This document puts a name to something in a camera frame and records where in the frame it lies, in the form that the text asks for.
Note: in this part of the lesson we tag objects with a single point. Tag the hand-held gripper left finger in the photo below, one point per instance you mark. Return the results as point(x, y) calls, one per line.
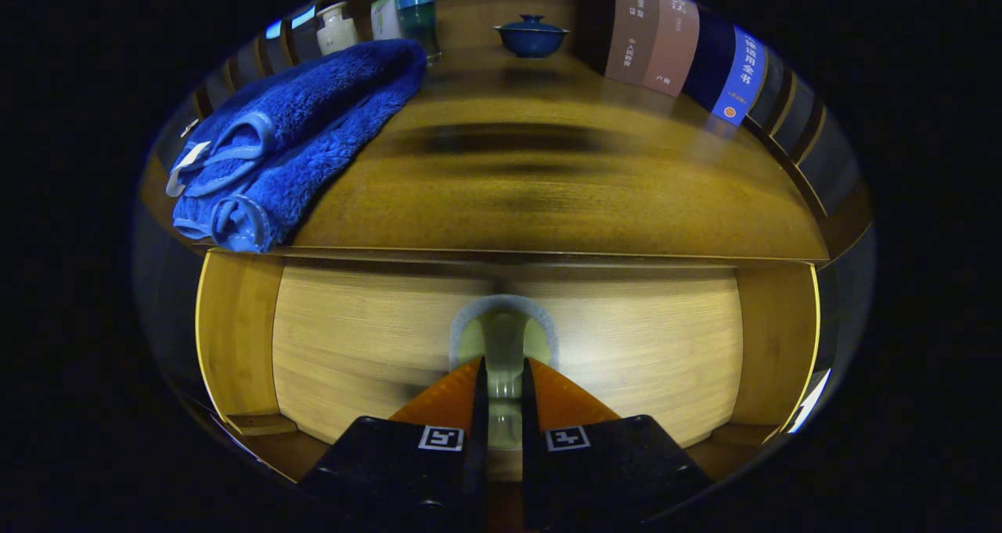
point(407, 470)

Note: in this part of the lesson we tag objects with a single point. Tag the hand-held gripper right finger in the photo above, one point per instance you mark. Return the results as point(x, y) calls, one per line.
point(610, 470)

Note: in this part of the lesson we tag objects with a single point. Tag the wooden drawer with black knob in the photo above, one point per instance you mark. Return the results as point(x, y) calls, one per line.
point(352, 345)

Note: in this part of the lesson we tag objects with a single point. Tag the wooden countertop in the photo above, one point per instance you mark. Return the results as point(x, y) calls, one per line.
point(548, 196)

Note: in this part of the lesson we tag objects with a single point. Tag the folded blue towel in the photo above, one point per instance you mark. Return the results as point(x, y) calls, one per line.
point(297, 134)

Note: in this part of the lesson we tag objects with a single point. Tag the blue book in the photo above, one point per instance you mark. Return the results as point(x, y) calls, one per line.
point(740, 75)

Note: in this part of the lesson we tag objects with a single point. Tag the dark brown book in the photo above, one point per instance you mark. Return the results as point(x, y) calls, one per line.
point(630, 40)

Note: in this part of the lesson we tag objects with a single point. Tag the blue lidded teacup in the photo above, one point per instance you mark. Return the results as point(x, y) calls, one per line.
point(531, 38)

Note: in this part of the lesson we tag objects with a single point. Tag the white pump bottle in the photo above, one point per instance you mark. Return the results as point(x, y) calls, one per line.
point(337, 32)

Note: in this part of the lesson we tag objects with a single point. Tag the teal bottle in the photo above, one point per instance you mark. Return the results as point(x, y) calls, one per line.
point(419, 20)

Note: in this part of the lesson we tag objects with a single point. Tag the green and white box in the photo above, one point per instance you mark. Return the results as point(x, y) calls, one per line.
point(385, 18)

